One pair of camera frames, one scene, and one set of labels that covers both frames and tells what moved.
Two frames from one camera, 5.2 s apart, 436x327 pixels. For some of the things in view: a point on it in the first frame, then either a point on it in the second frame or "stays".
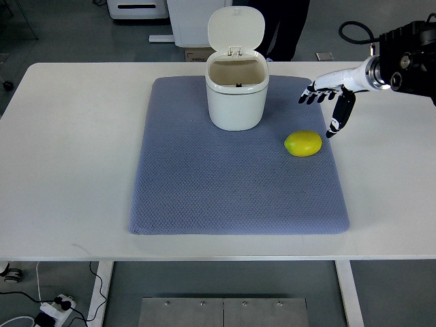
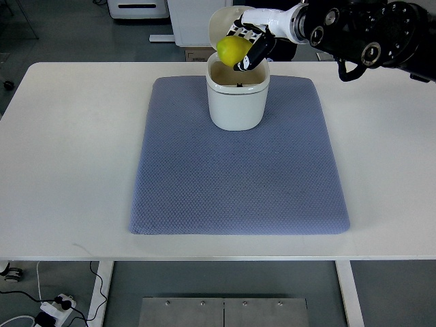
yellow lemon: (303, 143) → (231, 48)
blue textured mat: (192, 178) stays
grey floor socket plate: (324, 56) stays
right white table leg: (349, 296) stays
